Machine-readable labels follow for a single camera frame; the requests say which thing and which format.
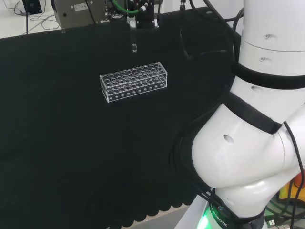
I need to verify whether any black bench cloth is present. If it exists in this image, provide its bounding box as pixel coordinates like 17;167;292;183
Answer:
0;16;244;229

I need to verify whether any yellow stop button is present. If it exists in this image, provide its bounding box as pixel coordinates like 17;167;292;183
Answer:
278;176;305;199

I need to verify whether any black box device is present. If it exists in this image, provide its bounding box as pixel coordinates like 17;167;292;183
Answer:
22;0;43;16

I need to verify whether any clear plastic test tube rack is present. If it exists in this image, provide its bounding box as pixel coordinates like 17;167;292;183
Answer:
99;62;168;104

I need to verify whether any green cable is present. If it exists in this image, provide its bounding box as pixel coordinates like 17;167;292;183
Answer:
112;0;142;14

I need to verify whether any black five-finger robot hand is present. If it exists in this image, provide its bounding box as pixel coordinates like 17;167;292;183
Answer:
127;0;160;31

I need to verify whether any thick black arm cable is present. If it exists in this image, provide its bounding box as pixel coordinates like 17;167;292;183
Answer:
179;0;244;61

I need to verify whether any grey metal box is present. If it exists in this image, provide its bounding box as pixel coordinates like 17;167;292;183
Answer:
53;0;108;30

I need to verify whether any clear glass test tube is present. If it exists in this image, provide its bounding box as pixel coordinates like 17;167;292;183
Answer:
130;22;139;54

